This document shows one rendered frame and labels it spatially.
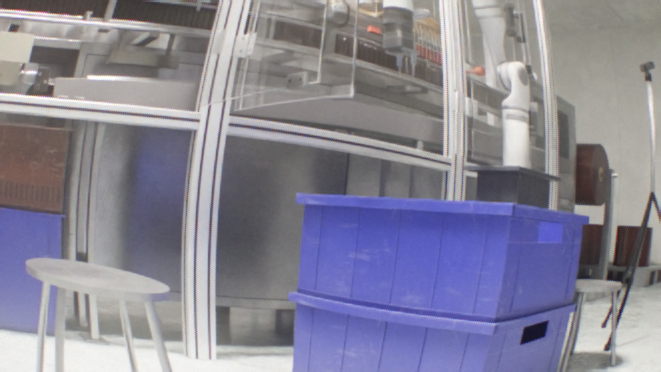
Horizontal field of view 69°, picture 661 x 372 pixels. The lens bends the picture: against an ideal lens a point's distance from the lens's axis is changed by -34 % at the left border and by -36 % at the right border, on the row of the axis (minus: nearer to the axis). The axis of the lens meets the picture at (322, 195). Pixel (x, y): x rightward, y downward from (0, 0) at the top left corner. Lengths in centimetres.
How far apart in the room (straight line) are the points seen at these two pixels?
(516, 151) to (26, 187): 133
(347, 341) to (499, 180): 62
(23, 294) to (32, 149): 37
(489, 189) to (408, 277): 56
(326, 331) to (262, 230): 66
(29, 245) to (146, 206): 56
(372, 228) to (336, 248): 11
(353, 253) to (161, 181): 67
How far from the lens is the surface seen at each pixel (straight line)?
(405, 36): 153
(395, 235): 131
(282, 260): 209
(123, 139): 181
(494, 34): 184
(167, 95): 160
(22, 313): 150
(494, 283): 113
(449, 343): 120
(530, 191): 174
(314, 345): 149
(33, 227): 148
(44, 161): 148
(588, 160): 371
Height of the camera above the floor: 38
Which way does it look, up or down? 2 degrees up
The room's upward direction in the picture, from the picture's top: 5 degrees clockwise
